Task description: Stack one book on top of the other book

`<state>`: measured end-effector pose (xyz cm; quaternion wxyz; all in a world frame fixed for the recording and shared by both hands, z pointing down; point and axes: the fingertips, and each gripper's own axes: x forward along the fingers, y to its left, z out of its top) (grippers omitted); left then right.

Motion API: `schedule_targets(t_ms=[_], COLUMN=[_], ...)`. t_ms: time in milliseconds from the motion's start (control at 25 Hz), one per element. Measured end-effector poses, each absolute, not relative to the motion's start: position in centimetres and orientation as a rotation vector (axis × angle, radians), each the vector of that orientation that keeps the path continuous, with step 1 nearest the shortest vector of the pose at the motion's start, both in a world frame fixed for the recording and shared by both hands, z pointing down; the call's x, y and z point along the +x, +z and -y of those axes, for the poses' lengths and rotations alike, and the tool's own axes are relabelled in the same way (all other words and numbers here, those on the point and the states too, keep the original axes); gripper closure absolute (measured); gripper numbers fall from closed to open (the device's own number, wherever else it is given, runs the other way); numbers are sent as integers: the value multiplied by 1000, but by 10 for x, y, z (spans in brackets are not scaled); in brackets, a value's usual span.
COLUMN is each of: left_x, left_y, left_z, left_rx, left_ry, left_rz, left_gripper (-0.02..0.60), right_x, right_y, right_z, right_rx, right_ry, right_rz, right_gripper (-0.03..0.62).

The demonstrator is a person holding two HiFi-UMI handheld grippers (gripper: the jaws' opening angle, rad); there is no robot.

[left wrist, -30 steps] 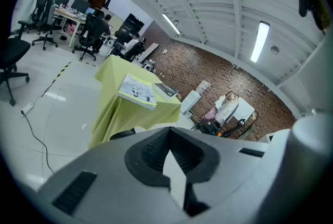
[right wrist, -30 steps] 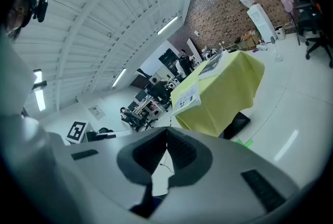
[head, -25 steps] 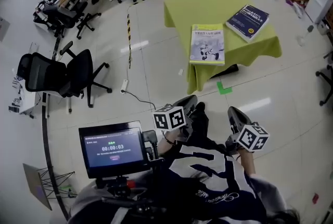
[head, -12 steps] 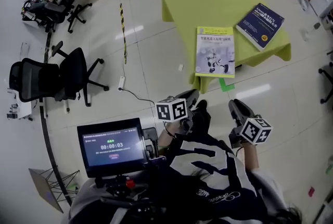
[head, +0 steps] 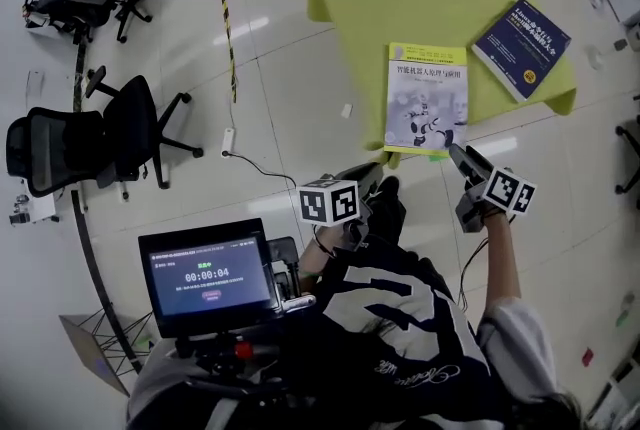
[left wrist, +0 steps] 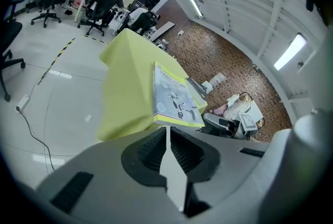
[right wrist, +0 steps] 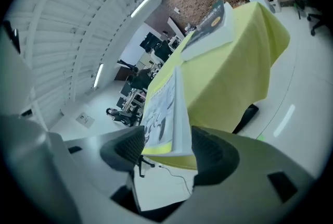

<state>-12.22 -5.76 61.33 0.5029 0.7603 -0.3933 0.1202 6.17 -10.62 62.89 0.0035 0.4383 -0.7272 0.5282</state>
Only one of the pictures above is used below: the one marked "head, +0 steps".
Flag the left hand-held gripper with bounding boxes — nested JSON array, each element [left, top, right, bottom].
[[298, 161, 386, 252]]

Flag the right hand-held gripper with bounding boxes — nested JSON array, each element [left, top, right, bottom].
[[447, 143, 538, 234]]

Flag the yellow-green robot textbook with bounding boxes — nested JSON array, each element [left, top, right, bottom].
[[383, 41, 470, 156]]

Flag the dark blue textbook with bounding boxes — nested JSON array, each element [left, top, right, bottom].
[[471, 0, 573, 104]]

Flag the person's right forearm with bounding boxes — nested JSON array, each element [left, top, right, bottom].
[[481, 212, 522, 315]]

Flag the person's left forearm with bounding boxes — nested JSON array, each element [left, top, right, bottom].
[[297, 224, 352, 293]]

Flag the person's black trousers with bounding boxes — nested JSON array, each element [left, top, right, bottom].
[[362, 175, 408, 250]]

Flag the black wrist band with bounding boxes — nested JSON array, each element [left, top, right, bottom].
[[311, 226, 337, 261]]

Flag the white plastic floor item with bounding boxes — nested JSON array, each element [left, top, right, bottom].
[[584, 44, 604, 72]]

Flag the black and white shirt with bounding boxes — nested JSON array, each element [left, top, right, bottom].
[[126, 237, 576, 430]]

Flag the black monitor screen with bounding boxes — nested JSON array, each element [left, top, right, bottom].
[[137, 217, 279, 340]]

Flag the yellow black hazard tape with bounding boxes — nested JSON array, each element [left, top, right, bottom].
[[218, 0, 324, 105]]

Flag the black mesh office chair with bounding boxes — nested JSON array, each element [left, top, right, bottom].
[[5, 65, 205, 202]]

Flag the white device box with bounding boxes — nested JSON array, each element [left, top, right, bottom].
[[8, 190, 60, 226]]

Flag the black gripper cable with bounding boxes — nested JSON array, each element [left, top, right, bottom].
[[458, 236, 492, 315]]

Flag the black power cable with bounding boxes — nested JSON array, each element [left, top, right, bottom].
[[225, 149, 302, 190]]

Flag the black chest camera rig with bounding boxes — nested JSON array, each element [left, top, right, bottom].
[[172, 235, 319, 382]]

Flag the black floor cable cover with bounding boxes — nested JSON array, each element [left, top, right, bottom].
[[69, 36, 143, 375]]

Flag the grey wire-leg side table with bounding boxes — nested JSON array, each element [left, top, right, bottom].
[[58, 309, 157, 399]]

